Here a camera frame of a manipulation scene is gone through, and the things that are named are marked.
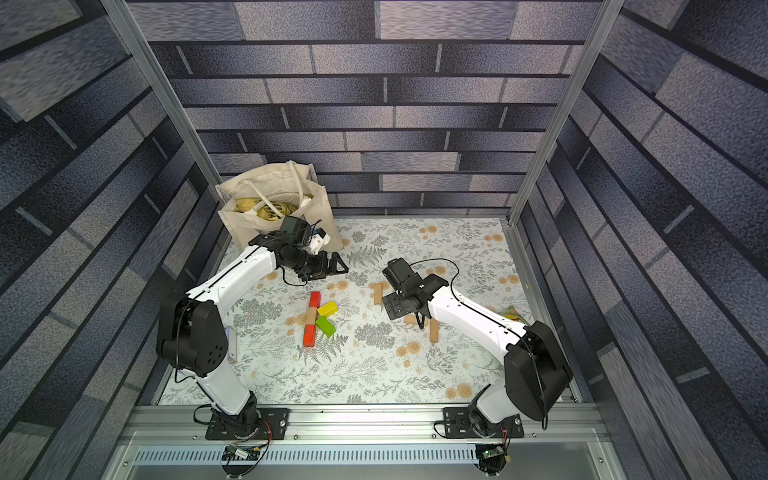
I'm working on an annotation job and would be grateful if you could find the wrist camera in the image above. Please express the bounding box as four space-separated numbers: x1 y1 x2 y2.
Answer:
383 258 416 292
305 228 331 256

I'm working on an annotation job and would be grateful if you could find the circuit board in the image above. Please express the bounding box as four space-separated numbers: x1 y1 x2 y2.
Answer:
476 444 508 461
221 444 261 463

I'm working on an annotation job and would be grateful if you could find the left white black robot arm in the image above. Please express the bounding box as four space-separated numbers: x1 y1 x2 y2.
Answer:
156 216 348 440

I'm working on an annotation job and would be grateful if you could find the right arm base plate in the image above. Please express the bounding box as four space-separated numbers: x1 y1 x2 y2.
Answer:
439 406 525 439

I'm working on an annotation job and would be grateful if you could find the green block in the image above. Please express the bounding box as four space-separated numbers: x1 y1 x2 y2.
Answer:
315 316 336 337

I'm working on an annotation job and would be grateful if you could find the natural wood block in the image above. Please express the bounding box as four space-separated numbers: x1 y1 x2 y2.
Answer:
373 282 384 305
404 314 428 329
304 307 318 326
429 319 439 343

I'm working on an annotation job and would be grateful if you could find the right circuit board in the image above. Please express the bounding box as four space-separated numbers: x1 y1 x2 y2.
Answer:
476 444 508 461

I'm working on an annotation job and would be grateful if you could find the aluminium front rail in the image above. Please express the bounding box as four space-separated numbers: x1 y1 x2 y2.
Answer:
104 403 626 479

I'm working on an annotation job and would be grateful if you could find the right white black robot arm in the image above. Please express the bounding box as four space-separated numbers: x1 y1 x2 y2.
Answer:
382 265 573 437

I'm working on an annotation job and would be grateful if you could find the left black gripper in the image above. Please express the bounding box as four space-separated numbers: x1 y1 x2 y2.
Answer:
286 248 351 279

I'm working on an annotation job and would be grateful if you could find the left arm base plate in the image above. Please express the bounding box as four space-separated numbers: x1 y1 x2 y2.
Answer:
203 407 291 441

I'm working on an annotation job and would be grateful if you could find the red block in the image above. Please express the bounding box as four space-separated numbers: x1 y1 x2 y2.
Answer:
302 324 316 348
309 291 321 308

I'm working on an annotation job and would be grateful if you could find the green chips bag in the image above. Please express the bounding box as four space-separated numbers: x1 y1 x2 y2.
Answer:
500 306 528 325

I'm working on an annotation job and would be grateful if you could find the beige canvas tote bag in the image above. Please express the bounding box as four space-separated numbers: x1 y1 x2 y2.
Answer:
216 161 343 252

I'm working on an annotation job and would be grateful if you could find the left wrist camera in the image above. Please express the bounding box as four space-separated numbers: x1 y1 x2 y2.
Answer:
305 228 331 256

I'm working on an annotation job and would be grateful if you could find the purple tissue pack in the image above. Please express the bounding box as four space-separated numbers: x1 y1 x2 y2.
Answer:
225 327 237 363

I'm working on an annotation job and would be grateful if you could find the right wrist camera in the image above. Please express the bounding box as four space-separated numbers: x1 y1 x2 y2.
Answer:
383 258 416 292

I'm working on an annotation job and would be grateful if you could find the left circuit board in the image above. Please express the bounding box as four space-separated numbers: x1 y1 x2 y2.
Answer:
221 444 261 463

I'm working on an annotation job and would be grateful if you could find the yellow block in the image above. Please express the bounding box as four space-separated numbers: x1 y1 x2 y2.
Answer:
317 301 338 317

